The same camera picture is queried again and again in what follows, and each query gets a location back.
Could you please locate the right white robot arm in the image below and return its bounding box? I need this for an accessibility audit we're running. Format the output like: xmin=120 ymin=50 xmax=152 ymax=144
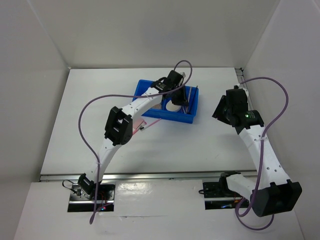
xmin=212 ymin=85 xmax=302 ymax=217

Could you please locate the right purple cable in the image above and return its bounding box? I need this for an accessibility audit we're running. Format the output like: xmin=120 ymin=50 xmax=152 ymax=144
xmin=234 ymin=76 xmax=290 ymax=230

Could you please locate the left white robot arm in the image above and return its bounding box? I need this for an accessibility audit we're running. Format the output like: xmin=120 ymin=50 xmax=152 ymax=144
xmin=78 ymin=70 xmax=186 ymax=200

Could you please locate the blue divided plastic bin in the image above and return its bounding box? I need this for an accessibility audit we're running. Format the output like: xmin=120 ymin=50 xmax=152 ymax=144
xmin=142 ymin=86 xmax=199 ymax=124

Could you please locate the pink pouch with brush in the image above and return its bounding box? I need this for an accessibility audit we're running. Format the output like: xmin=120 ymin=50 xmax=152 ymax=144
xmin=133 ymin=118 xmax=147 ymax=130

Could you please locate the purple cable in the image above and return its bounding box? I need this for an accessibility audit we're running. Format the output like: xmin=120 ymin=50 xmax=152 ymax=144
xmin=78 ymin=59 xmax=193 ymax=225
xmin=234 ymin=76 xmax=290 ymax=230

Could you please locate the black fan brush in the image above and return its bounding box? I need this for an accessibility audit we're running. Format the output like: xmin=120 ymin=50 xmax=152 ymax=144
xmin=187 ymin=86 xmax=199 ymax=116

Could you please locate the eyeshadow palette clear case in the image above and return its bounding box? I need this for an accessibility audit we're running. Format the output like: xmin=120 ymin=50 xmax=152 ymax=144
xmin=152 ymin=103 xmax=162 ymax=110

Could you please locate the aluminium right rail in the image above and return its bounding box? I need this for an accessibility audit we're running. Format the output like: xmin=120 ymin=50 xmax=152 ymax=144
xmin=234 ymin=68 xmax=249 ymax=97

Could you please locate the clear white pencil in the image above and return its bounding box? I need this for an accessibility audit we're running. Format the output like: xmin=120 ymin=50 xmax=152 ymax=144
xmin=187 ymin=86 xmax=193 ymax=106

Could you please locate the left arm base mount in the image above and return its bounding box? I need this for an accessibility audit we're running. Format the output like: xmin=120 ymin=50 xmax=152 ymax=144
xmin=61 ymin=173 xmax=116 ymax=213

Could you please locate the round beige powder puff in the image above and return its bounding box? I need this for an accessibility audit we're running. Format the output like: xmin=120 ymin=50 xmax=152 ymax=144
xmin=165 ymin=100 xmax=181 ymax=113

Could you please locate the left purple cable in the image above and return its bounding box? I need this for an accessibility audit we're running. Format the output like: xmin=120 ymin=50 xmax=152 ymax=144
xmin=78 ymin=59 xmax=193 ymax=225

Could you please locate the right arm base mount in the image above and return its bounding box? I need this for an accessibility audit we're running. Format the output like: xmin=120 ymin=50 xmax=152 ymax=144
xmin=198 ymin=181 xmax=243 ymax=210

